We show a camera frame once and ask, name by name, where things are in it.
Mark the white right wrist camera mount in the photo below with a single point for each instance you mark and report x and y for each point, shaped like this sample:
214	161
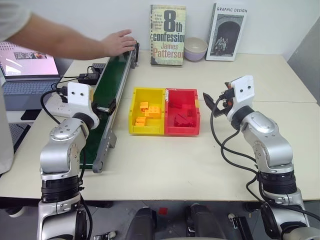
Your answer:
243	87

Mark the red square on floor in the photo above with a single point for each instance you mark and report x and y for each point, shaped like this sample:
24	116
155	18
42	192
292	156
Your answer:
162	210

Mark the pale lilac ceramic bowl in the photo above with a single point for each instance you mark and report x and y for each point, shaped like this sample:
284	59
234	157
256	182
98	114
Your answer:
195	50

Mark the white power strip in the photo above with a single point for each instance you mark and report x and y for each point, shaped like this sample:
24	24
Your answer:
58	106

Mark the dark rounded shape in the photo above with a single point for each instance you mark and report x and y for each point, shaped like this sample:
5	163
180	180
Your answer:
141	225
201	222

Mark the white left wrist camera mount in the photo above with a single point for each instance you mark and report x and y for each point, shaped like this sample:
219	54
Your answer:
78	96

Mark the grey open laptop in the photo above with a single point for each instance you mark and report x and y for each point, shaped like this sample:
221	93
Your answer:
27	70

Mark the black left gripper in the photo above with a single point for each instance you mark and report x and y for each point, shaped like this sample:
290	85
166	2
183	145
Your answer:
94	107

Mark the orange toy brick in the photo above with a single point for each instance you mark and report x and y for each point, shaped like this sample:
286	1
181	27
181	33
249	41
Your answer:
144	105
140	121
153	112

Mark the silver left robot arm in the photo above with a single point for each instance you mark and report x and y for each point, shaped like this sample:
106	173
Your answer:
62	150

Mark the person's forearm with white sleeve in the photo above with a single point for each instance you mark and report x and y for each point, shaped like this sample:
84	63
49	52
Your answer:
62	42

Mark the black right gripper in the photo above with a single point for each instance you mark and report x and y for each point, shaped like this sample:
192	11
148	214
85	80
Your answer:
228	98

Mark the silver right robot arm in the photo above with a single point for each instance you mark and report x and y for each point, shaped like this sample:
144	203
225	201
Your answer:
270	145

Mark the red toy brick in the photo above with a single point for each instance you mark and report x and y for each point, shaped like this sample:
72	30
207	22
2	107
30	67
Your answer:
183	121

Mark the black wheeled base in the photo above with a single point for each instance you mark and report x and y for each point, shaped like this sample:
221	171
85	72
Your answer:
238	221

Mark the red plastic bin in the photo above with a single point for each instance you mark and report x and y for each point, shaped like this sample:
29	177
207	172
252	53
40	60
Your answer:
182	131

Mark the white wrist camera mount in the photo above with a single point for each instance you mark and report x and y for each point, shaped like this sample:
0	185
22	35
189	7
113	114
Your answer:
243	87
78	96

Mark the green conveyor belt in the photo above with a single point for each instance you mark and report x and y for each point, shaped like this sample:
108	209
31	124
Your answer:
112	75

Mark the Graphic Design white book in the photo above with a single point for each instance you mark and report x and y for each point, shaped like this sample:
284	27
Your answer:
226	32

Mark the grey partition panel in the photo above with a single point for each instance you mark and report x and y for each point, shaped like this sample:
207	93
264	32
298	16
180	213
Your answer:
306	62

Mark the yellow plastic bin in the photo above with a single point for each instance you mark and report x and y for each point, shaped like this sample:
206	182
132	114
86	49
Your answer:
147	130

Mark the black power adapter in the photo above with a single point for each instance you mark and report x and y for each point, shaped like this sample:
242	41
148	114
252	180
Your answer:
88	78

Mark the person's bare hand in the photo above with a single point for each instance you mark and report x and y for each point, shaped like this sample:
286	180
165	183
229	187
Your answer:
120	45

